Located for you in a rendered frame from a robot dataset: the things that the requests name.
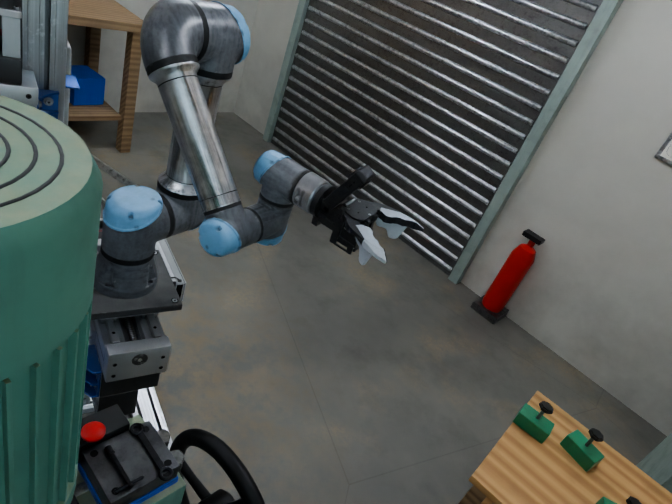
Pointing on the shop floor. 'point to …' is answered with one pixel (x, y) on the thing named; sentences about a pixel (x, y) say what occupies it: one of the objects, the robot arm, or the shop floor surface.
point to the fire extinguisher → (508, 279)
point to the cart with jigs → (558, 465)
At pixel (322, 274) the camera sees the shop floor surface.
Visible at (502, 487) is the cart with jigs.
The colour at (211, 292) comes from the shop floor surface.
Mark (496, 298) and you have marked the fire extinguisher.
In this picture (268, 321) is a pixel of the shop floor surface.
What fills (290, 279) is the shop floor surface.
